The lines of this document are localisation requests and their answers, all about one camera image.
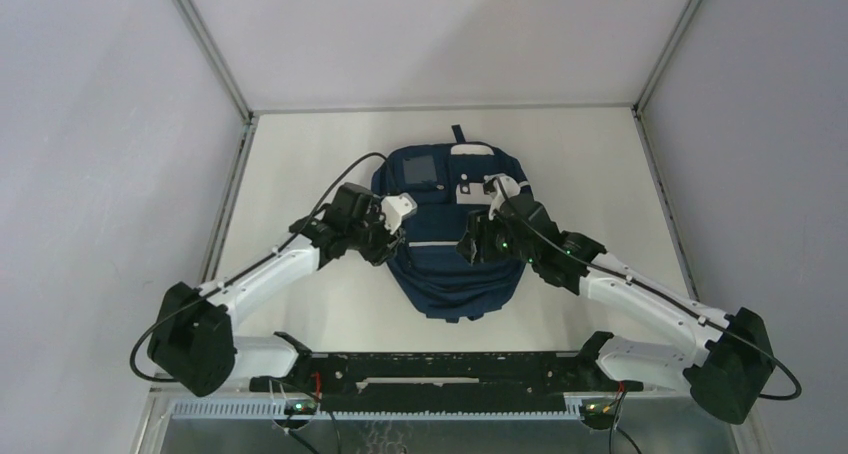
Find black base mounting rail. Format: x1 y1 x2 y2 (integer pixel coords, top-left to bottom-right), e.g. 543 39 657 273
248 351 643 415

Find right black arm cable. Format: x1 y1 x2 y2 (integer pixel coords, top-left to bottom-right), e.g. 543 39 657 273
493 177 803 403

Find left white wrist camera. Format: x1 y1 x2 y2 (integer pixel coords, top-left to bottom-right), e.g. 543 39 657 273
380 193 417 234

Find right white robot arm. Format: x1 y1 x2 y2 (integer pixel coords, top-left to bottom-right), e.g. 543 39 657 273
457 194 777 425

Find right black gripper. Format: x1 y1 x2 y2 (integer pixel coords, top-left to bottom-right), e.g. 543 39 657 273
456 207 538 265

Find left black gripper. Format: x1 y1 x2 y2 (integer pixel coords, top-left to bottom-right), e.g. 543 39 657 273
346 205 405 266

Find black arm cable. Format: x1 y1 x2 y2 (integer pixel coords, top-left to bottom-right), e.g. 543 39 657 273
493 177 803 403
129 150 389 383

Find white slotted cable duct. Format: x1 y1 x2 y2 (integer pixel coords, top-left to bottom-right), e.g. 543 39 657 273
170 397 588 420

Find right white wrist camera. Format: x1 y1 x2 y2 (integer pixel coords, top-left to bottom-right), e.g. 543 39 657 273
483 174 522 221

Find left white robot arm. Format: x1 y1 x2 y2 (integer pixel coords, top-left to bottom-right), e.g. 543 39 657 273
137 183 417 397

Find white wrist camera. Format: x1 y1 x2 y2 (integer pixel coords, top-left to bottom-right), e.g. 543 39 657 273
483 174 522 221
380 193 417 234

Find navy blue backpack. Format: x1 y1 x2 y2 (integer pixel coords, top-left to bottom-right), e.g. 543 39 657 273
370 125 532 323

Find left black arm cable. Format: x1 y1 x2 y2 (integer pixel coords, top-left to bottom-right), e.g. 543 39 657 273
129 150 389 383

